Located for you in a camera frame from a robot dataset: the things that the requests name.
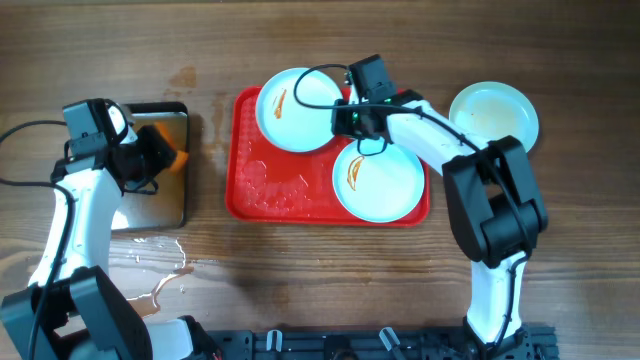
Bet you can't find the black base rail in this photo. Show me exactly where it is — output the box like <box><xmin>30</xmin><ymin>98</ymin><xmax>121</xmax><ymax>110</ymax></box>
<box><xmin>204</xmin><ymin>327</ymin><xmax>557</xmax><ymax>360</ymax></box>

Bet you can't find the red plastic tray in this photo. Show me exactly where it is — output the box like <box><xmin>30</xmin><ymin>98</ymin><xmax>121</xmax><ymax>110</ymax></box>
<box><xmin>225</xmin><ymin>85</ymin><xmax>431</xmax><ymax>229</ymax></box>

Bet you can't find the white plate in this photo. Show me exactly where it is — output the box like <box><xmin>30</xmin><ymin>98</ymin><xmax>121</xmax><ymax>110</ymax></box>
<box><xmin>332</xmin><ymin>140</ymin><xmax>426</xmax><ymax>223</ymax></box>
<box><xmin>449</xmin><ymin>81</ymin><xmax>540</xmax><ymax>152</ymax></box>
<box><xmin>255</xmin><ymin>68</ymin><xmax>343</xmax><ymax>153</ymax></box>

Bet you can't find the green orange sponge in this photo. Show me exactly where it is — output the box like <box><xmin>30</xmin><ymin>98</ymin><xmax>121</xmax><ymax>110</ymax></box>
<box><xmin>154</xmin><ymin>122</ymin><xmax>189</xmax><ymax>173</ymax></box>

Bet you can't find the black water basin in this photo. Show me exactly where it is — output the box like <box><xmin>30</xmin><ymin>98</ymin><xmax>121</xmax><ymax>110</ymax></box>
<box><xmin>112</xmin><ymin>101</ymin><xmax>190</xmax><ymax>232</ymax></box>

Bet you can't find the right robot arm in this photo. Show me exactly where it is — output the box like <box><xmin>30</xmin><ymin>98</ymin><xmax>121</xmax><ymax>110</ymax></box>
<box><xmin>332</xmin><ymin>90</ymin><xmax>548</xmax><ymax>359</ymax></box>

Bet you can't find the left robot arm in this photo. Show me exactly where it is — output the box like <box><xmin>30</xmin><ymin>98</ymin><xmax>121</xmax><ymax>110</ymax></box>
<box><xmin>1</xmin><ymin>124</ymin><xmax>223</xmax><ymax>359</ymax></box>

